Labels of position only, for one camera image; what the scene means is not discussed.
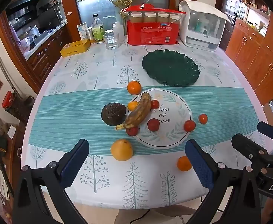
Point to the large yellow orange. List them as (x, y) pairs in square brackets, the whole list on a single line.
[(122, 150)]

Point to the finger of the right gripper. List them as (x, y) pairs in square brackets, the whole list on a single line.
[(265, 129), (249, 149)]

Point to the red lychee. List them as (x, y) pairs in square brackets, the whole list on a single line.
[(153, 124), (132, 131)]

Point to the dark brown avocado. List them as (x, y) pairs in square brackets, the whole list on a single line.
[(113, 114)]

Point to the dark green scalloped plate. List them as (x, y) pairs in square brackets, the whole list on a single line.
[(171, 68)]

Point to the small red tomato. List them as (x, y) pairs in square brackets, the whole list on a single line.
[(203, 118)]

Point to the white squeeze bottle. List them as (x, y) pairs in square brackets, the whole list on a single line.
[(118, 28)]

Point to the spotted ripe banana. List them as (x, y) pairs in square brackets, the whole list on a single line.
[(139, 114)]

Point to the yellow cardboard box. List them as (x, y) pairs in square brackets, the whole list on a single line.
[(74, 48)]

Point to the clear drinking glass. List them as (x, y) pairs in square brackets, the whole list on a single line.
[(111, 40)]

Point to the red container on floor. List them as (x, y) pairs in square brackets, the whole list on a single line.
[(8, 100)]

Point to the mandarin orange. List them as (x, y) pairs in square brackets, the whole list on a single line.
[(184, 164), (134, 87)]

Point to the tree pattern tablecloth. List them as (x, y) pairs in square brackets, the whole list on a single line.
[(68, 109)]

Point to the white countertop sterilizer appliance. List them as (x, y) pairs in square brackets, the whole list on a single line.
[(203, 25)]

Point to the small metal can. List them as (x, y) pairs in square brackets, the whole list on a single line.
[(90, 34)]

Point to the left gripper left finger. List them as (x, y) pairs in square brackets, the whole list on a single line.
[(29, 203)]

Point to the small white carton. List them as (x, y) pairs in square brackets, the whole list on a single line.
[(82, 29)]

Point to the red paper cup package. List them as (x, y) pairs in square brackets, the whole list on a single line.
[(147, 25)]

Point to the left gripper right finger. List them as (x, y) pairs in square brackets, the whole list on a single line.
[(243, 205)]

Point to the small yellow kumquat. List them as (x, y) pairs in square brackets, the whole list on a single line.
[(132, 105)]

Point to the cherry tomato with stem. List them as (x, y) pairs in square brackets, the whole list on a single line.
[(154, 104)]

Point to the larger red tomato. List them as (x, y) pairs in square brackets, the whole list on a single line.
[(189, 125)]

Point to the clear bottle green label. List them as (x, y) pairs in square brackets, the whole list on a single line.
[(98, 29)]

